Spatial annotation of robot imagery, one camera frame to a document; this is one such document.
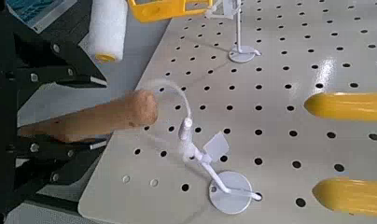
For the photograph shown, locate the yellow-handled pliers in package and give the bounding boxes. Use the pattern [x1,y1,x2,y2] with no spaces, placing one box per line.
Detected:
[302,91,377,218]

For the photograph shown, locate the garden trowel with wooden handle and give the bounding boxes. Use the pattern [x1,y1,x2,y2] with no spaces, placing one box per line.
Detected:
[18,78,194,145]

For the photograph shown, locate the white round-base stand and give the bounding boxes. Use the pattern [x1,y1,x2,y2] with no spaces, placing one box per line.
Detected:
[204,0,262,64]

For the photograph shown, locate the white perforated pegboard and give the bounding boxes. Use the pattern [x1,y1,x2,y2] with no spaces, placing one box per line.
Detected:
[77,0,377,224]

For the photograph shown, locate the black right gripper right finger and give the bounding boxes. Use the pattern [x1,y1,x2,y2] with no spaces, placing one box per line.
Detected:
[14,32,109,110]

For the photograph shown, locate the grey rack back panel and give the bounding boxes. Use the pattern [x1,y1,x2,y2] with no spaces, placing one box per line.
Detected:
[17,0,172,200]

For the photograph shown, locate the white stand with clip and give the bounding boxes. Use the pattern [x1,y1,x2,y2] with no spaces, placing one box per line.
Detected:
[176,117,263,216]

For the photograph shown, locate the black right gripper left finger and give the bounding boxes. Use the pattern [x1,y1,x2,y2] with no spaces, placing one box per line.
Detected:
[14,134,109,213]

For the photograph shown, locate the white paint roller yellow handle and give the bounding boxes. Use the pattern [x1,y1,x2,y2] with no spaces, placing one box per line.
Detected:
[83,0,215,63]

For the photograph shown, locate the blue-grey plastic crate with handle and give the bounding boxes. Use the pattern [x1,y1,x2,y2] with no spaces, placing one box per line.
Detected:
[5,0,79,35]

